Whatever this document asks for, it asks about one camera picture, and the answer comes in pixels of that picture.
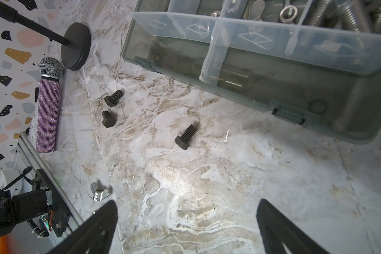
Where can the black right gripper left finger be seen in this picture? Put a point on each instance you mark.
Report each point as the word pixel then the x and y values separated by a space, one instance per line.
pixel 94 236

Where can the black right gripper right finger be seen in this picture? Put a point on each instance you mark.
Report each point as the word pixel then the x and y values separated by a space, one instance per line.
pixel 280 235

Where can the black hex bolt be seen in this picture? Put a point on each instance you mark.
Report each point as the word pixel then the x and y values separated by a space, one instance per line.
pixel 112 100
pixel 108 120

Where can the black screw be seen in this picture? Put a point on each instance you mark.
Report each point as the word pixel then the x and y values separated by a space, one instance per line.
pixel 183 140

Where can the glitter handheld microphone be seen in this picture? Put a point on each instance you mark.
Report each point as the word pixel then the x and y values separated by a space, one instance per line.
pixel 51 72

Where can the grey compartment organizer box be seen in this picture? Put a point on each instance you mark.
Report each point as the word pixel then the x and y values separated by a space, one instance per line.
pixel 312 63

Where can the black microphone stand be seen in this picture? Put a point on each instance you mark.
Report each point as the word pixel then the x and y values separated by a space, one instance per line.
pixel 76 42

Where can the silver bolt near rail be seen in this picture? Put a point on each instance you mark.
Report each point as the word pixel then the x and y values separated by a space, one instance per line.
pixel 99 194

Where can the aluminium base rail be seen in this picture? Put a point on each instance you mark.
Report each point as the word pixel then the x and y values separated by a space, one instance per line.
pixel 65 219

